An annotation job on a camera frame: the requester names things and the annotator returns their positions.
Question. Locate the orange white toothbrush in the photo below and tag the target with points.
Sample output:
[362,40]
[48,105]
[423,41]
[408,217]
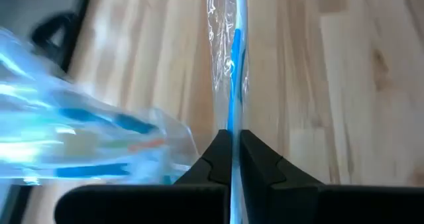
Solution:
[145,145]

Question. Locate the blue white toothbrush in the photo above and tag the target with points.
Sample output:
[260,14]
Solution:
[236,68]
[92,171]
[132,126]

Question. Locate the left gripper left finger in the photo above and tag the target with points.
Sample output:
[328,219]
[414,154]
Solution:
[165,204]

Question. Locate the black aluminium table frame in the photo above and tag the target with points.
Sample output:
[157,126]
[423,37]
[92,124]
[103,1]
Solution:
[81,25]

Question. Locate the clear acrylic box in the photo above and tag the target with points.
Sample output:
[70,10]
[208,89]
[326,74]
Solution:
[99,94]

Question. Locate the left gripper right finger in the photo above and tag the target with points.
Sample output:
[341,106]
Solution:
[314,204]

